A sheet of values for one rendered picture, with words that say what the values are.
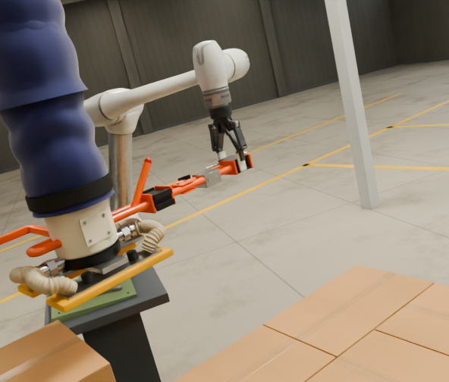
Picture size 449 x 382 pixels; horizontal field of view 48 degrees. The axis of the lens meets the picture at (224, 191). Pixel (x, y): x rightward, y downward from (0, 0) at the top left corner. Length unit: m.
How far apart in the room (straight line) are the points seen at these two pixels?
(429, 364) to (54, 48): 1.42
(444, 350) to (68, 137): 1.33
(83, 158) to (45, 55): 0.25
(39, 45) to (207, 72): 0.60
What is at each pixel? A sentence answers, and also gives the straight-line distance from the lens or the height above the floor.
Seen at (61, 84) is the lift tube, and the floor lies 1.63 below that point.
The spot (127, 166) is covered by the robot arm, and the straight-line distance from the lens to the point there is 2.22.
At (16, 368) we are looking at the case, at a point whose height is 0.95.
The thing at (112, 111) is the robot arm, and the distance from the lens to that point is 1.95.
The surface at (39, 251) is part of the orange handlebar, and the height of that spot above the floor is 1.25.
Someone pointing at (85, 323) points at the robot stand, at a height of 0.75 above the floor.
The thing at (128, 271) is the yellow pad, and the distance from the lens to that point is 1.36.
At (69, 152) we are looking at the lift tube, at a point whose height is 1.46.
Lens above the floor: 1.60
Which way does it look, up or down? 14 degrees down
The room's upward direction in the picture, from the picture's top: 14 degrees counter-clockwise
